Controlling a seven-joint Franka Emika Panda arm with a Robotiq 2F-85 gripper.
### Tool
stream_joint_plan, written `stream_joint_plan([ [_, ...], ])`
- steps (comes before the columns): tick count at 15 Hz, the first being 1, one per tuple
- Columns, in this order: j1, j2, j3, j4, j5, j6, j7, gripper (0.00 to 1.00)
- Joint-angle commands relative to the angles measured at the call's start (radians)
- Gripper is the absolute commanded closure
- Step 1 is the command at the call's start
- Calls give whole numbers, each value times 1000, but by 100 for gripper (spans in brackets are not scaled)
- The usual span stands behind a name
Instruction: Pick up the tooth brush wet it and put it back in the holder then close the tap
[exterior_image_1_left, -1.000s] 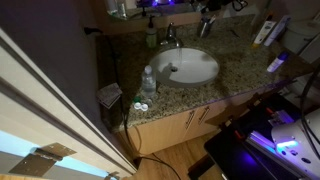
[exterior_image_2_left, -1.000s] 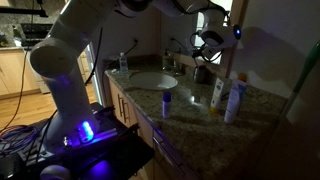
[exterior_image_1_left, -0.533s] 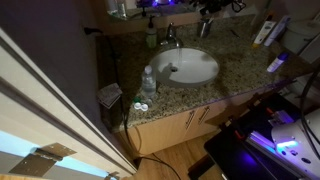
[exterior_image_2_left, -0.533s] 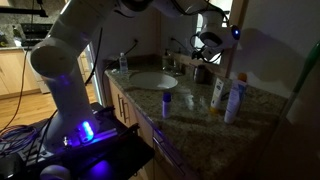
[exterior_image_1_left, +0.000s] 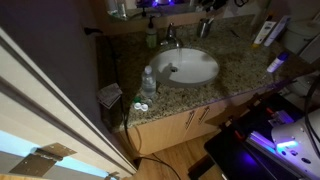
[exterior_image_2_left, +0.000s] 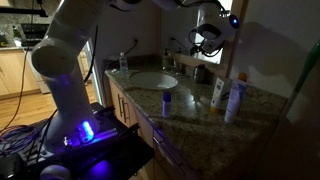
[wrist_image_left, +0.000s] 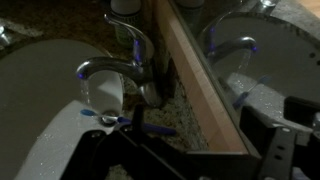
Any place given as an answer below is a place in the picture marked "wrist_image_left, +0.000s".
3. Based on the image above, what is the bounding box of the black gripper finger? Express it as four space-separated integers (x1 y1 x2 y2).
132 104 144 145

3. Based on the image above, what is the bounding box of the chrome faucet with lever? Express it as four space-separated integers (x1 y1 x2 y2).
76 14 163 108

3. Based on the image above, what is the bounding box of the white oval sink basin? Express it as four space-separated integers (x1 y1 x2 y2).
0 39 123 180

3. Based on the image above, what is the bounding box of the wood framed wall mirror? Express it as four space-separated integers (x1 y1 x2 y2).
150 0 320 153

